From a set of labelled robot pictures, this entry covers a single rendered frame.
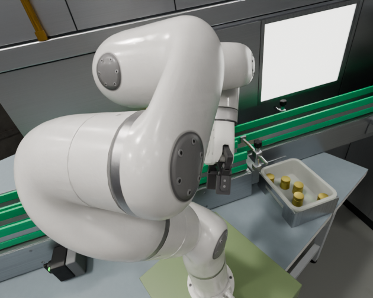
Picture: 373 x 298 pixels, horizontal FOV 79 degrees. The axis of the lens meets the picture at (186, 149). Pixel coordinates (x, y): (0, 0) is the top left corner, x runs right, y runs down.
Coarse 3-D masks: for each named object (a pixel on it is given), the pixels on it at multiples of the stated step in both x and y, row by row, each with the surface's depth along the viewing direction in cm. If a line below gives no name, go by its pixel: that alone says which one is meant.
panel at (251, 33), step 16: (352, 0) 87; (288, 16) 84; (224, 32) 80; (240, 32) 82; (256, 32) 84; (256, 48) 87; (256, 64) 91; (256, 80) 95; (336, 80) 107; (240, 96) 97; (256, 96) 99; (288, 96) 104
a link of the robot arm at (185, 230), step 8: (176, 216) 29; (184, 216) 31; (192, 216) 34; (176, 224) 28; (184, 224) 30; (192, 224) 33; (200, 224) 36; (168, 232) 26; (176, 232) 28; (184, 232) 30; (192, 232) 32; (200, 232) 35; (168, 240) 27; (176, 240) 29; (184, 240) 30; (192, 240) 33; (168, 248) 28; (176, 248) 30; (184, 248) 32; (192, 248) 35; (160, 256) 28; (168, 256) 30; (176, 256) 32
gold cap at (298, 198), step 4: (296, 192) 81; (300, 192) 81; (296, 196) 80; (300, 196) 80; (292, 200) 82; (296, 200) 80; (300, 200) 79; (292, 204) 83; (296, 204) 81; (300, 204) 81
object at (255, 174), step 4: (248, 156) 90; (248, 160) 88; (248, 164) 86; (248, 168) 86; (252, 172) 84; (256, 172) 84; (252, 176) 85; (256, 176) 86; (252, 180) 86; (256, 180) 87
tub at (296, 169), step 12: (264, 168) 90; (276, 168) 91; (288, 168) 93; (300, 168) 90; (276, 180) 93; (300, 180) 91; (312, 180) 85; (276, 192) 80; (288, 192) 87; (312, 192) 86; (324, 192) 80; (336, 192) 76; (288, 204) 75; (312, 204) 73
